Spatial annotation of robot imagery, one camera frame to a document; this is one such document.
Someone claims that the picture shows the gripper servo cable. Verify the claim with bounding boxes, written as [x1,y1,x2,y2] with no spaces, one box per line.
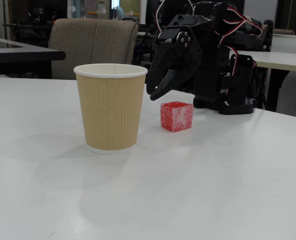
[155,0,166,35]

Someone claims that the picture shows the looped wrist servo cable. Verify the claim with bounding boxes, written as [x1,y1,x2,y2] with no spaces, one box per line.
[217,6,250,47]

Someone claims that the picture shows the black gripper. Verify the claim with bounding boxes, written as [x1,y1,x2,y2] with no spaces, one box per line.
[146,13,215,101]

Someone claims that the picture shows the brown fabric chair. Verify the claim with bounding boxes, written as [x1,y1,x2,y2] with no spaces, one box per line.
[48,17,140,81]

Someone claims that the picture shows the distant person in blue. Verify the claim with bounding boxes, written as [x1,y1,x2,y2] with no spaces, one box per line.
[112,6,125,20]

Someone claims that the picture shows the black equipment rack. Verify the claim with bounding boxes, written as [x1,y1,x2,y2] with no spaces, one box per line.
[132,23,163,85]

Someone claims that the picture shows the tan chair back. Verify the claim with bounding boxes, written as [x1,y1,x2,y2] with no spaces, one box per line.
[273,28,295,36]

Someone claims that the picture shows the base servo cable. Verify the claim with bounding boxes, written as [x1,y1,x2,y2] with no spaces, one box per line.
[225,46,240,97]

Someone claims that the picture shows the dark table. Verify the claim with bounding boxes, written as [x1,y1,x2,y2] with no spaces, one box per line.
[0,35,67,76]

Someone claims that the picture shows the red cube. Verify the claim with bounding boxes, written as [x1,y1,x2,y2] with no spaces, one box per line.
[160,101,194,133]

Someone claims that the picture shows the tan paper cup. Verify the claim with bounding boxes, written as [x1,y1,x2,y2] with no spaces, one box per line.
[73,63,148,155]

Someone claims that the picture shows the white table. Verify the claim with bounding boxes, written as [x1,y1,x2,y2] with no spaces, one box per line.
[235,33,296,74]

